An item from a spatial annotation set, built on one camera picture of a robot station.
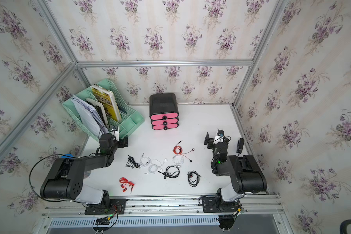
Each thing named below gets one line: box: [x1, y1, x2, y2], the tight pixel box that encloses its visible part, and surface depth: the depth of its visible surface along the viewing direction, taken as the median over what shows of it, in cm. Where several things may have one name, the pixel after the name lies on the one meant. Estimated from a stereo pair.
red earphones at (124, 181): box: [118, 176, 135, 194], surface depth 82 cm
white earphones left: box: [139, 153, 152, 167], surface depth 91 cm
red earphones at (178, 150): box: [172, 139, 195, 163], surface depth 96 cm
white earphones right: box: [172, 154, 184, 168], surface depth 92 cm
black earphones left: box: [125, 154, 140, 169], surface depth 90 cm
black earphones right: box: [187, 170, 203, 188], surface depth 84 cm
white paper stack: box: [71, 94, 109, 139], surface depth 86 cm
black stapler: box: [236, 137, 245, 155], surface depth 95 cm
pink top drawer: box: [150, 112, 179, 121], surface depth 95 cm
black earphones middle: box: [156, 165, 180, 179], surface depth 85 cm
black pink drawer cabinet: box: [149, 93, 179, 131], surface depth 100 cm
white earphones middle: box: [144, 158, 168, 175], surface depth 88 cm
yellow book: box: [90, 84, 122, 122], surface depth 96 cm
